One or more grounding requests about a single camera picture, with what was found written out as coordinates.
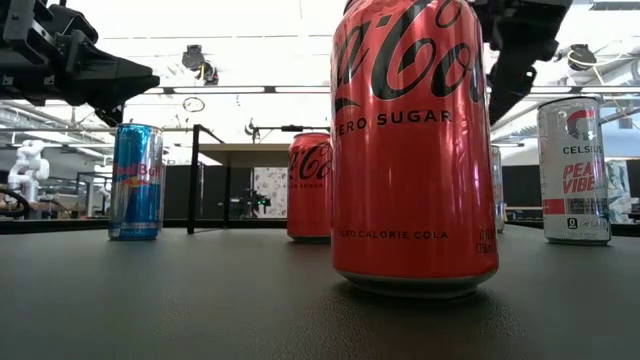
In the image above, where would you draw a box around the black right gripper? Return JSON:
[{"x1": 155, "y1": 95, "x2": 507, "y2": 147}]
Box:
[{"x1": 472, "y1": 0, "x2": 574, "y2": 126}]

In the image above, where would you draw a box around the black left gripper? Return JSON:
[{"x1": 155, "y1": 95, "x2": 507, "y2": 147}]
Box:
[{"x1": 0, "y1": 0, "x2": 161, "y2": 126}]

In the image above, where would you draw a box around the blue silver Red Bull can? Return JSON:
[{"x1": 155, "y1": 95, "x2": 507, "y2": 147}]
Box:
[{"x1": 108, "y1": 123, "x2": 166, "y2": 242}]

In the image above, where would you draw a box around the white Celsius can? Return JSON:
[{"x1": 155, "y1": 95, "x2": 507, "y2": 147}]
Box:
[
  {"x1": 536, "y1": 96, "x2": 613, "y2": 246},
  {"x1": 490, "y1": 144, "x2": 506, "y2": 234}
]

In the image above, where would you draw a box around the red Coke Zero can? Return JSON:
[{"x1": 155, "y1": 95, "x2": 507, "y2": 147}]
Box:
[
  {"x1": 329, "y1": 0, "x2": 500, "y2": 300},
  {"x1": 286, "y1": 132, "x2": 333, "y2": 245}
]

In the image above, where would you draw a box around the black round lamp fixture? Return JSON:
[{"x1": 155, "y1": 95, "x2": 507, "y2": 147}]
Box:
[
  {"x1": 180, "y1": 43, "x2": 220, "y2": 86},
  {"x1": 554, "y1": 43, "x2": 599, "y2": 72}
]

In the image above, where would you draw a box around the black partition panel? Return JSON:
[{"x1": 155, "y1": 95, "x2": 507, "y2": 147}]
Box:
[{"x1": 163, "y1": 164, "x2": 254, "y2": 221}]

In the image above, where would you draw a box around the colourful abstract painting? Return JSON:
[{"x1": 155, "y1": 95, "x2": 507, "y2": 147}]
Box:
[{"x1": 605, "y1": 159, "x2": 632, "y2": 224}]

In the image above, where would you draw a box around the small robot with green lights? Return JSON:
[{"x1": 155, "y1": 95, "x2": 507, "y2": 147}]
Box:
[{"x1": 234, "y1": 188, "x2": 272, "y2": 219}]

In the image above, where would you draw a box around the white patterned panel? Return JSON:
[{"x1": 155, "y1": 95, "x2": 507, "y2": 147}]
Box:
[{"x1": 252, "y1": 167, "x2": 290, "y2": 219}]

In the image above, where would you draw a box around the black table mat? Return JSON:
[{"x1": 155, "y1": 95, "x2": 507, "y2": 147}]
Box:
[{"x1": 0, "y1": 227, "x2": 640, "y2": 360}]

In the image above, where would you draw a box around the black hanging ring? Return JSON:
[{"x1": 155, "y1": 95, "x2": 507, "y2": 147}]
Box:
[{"x1": 181, "y1": 95, "x2": 207, "y2": 114}]

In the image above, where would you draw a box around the black wall screen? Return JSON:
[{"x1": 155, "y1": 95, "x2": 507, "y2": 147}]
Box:
[{"x1": 502, "y1": 164, "x2": 544, "y2": 207}]

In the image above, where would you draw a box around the wooden shelf with black frame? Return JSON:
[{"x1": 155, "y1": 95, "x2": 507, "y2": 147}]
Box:
[{"x1": 187, "y1": 123, "x2": 292, "y2": 235}]

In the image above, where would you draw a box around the black aluminium table frame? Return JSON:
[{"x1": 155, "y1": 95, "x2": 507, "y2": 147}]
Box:
[{"x1": 0, "y1": 217, "x2": 640, "y2": 237}]

